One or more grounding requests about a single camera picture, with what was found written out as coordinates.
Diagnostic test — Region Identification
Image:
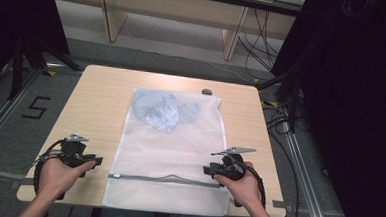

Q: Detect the bundle of black floor cables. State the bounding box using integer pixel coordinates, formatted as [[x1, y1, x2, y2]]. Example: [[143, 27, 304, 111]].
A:
[[236, 7, 284, 73]]

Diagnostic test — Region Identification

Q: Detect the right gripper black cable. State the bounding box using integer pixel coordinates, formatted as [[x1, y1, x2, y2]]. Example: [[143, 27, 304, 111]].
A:
[[239, 162, 269, 208]]

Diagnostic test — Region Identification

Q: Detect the person's left hand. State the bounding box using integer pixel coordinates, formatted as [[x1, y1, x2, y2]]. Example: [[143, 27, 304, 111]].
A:
[[37, 155, 96, 202]]

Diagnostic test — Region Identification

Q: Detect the person's right hand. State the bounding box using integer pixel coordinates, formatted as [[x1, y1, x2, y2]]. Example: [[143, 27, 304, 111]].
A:
[[212, 160, 266, 212]]

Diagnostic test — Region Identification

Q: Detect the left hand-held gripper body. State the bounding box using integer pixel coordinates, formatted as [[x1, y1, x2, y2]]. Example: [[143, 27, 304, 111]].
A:
[[59, 133, 92, 168]]

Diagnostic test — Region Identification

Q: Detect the white mesh laundry bag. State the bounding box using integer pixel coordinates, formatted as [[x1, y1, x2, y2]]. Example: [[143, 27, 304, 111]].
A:
[[101, 85, 237, 217]]

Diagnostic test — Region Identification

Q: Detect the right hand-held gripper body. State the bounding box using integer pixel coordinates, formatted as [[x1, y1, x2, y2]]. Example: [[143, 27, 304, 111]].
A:
[[209, 145, 257, 183]]

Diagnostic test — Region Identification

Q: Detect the pale blue printed garment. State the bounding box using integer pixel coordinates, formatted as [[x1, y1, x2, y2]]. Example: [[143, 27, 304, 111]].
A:
[[130, 88, 203, 136]]

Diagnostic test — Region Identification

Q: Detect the tangle of black cables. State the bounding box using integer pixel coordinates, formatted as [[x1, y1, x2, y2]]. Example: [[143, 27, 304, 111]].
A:
[[254, 98, 313, 217]]

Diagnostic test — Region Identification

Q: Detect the light wooden desk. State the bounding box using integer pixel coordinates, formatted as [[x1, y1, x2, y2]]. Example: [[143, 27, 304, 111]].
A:
[[45, 0, 308, 65]]

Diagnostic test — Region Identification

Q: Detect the black tripod stand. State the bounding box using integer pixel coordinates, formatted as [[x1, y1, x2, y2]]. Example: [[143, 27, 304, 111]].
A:
[[253, 68, 305, 135], [7, 33, 86, 105]]

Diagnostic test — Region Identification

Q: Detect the black curtain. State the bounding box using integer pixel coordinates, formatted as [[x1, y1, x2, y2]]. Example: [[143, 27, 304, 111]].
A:
[[263, 0, 386, 217], [0, 0, 73, 98]]

